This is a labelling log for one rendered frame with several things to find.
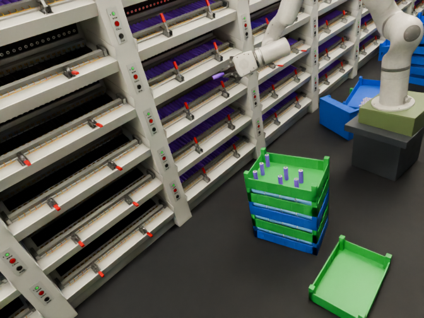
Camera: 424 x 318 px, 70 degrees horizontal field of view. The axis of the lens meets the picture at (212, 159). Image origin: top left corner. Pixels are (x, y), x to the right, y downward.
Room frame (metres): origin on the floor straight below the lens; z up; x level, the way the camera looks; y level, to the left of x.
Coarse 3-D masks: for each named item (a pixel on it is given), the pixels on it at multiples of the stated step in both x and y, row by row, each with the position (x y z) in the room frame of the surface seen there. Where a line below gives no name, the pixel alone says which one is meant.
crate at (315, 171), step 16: (256, 160) 1.11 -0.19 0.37; (272, 160) 1.14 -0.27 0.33; (288, 160) 1.09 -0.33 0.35; (304, 160) 1.05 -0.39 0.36; (320, 160) 1.01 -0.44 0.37; (272, 176) 1.04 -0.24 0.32; (288, 176) 1.01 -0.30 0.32; (304, 176) 0.99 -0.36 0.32; (320, 176) 0.97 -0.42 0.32; (272, 192) 0.94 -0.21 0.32; (288, 192) 0.90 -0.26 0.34; (304, 192) 0.86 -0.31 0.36; (320, 192) 0.87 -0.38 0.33
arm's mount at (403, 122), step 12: (420, 96) 1.31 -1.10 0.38; (360, 108) 1.36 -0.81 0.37; (372, 108) 1.32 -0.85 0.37; (420, 108) 1.21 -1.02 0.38; (360, 120) 1.35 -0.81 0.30; (372, 120) 1.30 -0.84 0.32; (384, 120) 1.25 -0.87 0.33; (396, 120) 1.20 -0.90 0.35; (408, 120) 1.16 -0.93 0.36; (420, 120) 1.17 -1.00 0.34; (396, 132) 1.19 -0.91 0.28; (408, 132) 1.15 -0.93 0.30
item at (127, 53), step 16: (96, 0) 1.20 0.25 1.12; (112, 0) 1.24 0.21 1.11; (96, 16) 1.23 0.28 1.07; (96, 32) 1.27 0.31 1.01; (112, 32) 1.21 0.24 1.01; (128, 32) 1.25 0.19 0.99; (128, 48) 1.24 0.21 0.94; (112, 80) 1.29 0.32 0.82; (128, 80) 1.21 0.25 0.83; (144, 80) 1.25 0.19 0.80; (144, 96) 1.24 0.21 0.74; (144, 128) 1.21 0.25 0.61; (160, 128) 1.25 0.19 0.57; (160, 144) 1.24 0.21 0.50; (144, 160) 1.28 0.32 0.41; (160, 160) 1.22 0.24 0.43; (176, 176) 1.25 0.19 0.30; (160, 192) 1.26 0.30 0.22; (176, 208) 1.21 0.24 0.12; (176, 224) 1.22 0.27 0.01
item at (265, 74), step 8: (296, 32) 2.15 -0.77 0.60; (304, 40) 2.08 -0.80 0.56; (312, 40) 2.06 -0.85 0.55; (304, 48) 2.04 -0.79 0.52; (288, 56) 1.94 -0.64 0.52; (296, 56) 1.95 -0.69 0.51; (288, 64) 1.91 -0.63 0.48; (264, 72) 1.77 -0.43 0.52; (272, 72) 1.79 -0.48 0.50; (264, 80) 1.75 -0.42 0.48
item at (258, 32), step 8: (280, 0) 2.15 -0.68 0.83; (264, 8) 2.05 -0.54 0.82; (272, 8) 2.09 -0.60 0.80; (304, 8) 2.09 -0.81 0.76; (312, 8) 2.06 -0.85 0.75; (256, 16) 1.97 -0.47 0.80; (264, 16) 1.99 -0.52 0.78; (272, 16) 2.00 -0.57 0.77; (304, 16) 2.04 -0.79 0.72; (256, 24) 1.89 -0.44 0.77; (264, 24) 1.88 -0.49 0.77; (296, 24) 1.97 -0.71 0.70; (256, 32) 1.82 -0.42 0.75; (264, 32) 1.83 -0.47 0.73; (288, 32) 1.93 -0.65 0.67; (256, 40) 1.74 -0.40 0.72
